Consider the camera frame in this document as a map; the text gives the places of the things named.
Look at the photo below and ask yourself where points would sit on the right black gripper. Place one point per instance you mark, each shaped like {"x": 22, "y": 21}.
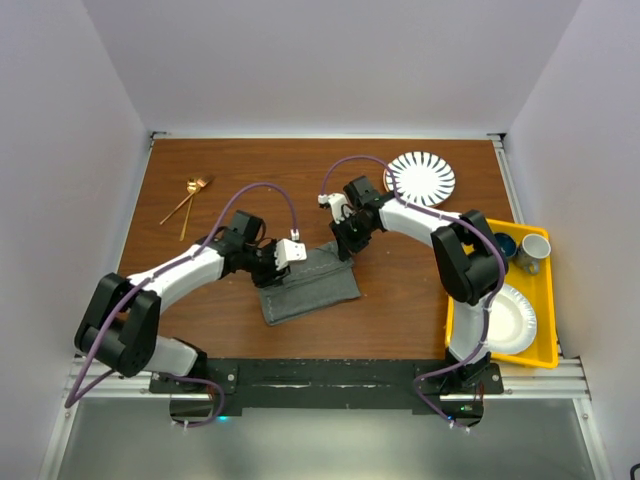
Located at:
{"x": 348, "y": 247}

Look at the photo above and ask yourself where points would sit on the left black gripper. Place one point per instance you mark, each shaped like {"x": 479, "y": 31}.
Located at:
{"x": 271, "y": 275}

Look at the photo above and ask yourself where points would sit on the grey cloth napkin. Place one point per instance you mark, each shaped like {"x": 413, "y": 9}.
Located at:
{"x": 321, "y": 281}

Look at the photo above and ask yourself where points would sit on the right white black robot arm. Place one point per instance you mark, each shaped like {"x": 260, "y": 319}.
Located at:
{"x": 471, "y": 267}

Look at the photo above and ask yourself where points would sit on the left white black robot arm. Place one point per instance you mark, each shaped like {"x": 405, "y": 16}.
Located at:
{"x": 120, "y": 328}

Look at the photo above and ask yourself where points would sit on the striped blue white plate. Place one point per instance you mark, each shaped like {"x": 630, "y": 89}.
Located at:
{"x": 422, "y": 178}

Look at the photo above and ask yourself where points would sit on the gold fork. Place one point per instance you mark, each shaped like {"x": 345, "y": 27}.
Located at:
{"x": 204, "y": 182}

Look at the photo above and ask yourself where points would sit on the gold spoon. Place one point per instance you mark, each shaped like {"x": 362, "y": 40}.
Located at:
{"x": 192, "y": 187}

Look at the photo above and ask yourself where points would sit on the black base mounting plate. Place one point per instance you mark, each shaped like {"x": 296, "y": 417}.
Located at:
{"x": 237, "y": 385}

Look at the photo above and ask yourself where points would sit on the dark blue mug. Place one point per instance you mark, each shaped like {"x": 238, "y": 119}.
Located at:
{"x": 507, "y": 244}

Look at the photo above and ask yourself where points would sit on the white grey mug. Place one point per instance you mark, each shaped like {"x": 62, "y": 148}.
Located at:
{"x": 532, "y": 250}

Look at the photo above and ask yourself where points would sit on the white paper plate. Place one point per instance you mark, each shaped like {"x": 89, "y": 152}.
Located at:
{"x": 512, "y": 322}

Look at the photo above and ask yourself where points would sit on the yellow plastic tray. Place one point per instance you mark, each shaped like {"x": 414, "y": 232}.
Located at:
{"x": 542, "y": 320}

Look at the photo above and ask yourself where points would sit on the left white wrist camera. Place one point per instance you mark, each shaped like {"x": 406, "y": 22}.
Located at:
{"x": 288, "y": 251}

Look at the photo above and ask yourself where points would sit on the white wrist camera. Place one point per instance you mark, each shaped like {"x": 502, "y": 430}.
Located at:
{"x": 288, "y": 251}
{"x": 338, "y": 206}

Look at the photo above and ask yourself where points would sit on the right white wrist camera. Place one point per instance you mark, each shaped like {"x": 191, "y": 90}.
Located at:
{"x": 338, "y": 206}

